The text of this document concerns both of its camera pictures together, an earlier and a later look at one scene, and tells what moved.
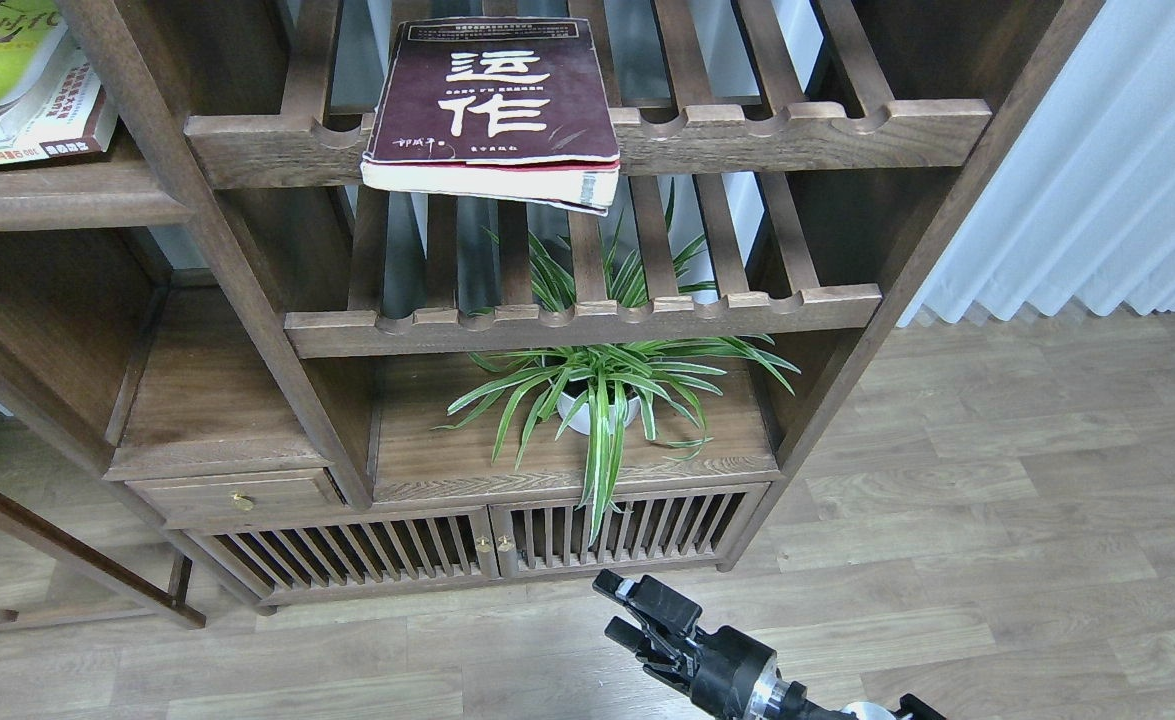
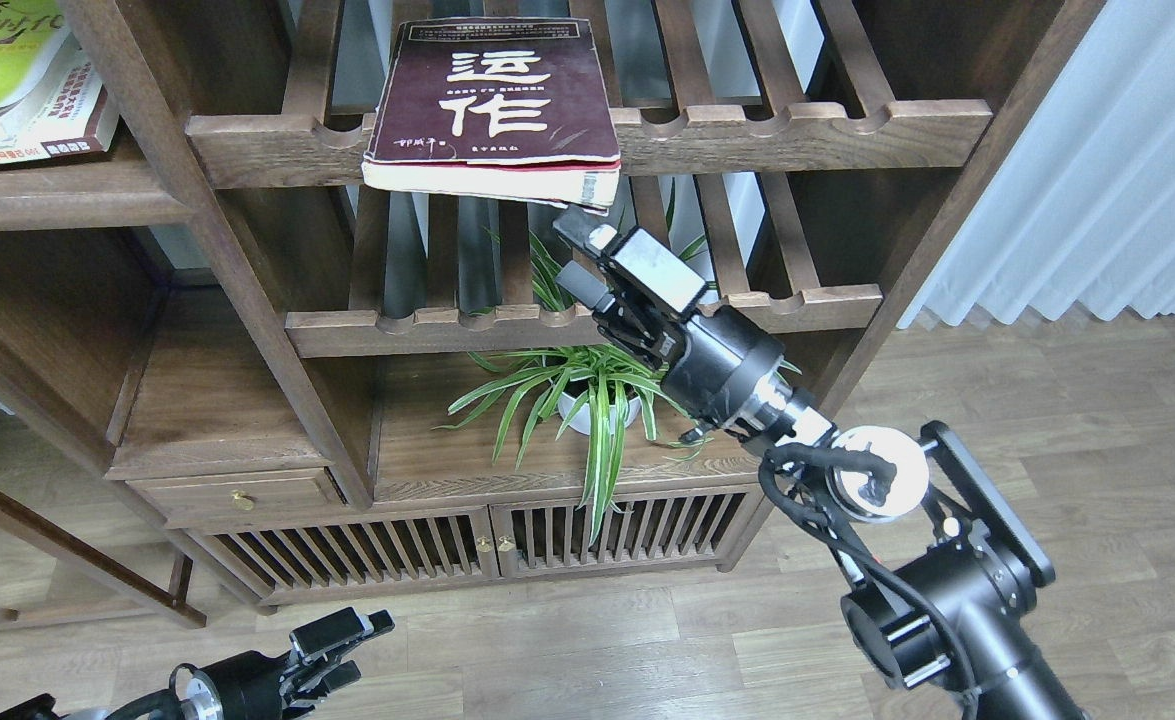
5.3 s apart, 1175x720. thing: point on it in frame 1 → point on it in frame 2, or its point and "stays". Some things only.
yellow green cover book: (21, 88) stays
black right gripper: (731, 675) → (727, 367)
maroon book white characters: (509, 109) stays
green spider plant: (597, 393) stays
